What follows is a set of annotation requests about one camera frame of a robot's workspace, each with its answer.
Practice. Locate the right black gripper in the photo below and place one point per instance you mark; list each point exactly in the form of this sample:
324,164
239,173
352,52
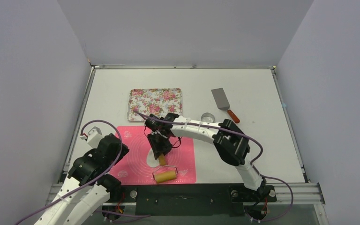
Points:
160,146

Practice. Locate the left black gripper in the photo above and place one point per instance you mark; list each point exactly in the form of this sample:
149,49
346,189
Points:
123,152

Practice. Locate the white dough piece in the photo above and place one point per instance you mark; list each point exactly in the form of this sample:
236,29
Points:
150,160

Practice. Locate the wooden dough roller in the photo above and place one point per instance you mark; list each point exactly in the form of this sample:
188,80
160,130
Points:
164,171

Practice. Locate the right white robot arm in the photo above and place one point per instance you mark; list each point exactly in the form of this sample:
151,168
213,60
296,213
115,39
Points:
230,142

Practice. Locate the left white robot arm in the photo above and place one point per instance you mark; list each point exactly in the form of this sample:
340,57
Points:
88,184

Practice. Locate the pink silicone baking mat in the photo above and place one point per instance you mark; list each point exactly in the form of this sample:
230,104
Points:
133,169

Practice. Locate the floral tray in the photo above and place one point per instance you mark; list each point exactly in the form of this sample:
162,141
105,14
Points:
158,102

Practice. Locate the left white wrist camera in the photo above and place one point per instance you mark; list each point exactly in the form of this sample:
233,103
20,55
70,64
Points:
93,137

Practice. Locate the metal ring cutter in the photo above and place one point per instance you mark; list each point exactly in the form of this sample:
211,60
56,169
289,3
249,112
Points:
207,117

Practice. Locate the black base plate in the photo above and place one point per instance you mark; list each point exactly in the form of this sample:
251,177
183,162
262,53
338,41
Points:
167,207

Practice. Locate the metal spatula wooden handle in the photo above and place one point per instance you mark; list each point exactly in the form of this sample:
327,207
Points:
223,103

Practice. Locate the aluminium front rail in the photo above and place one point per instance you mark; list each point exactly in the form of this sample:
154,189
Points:
299,193

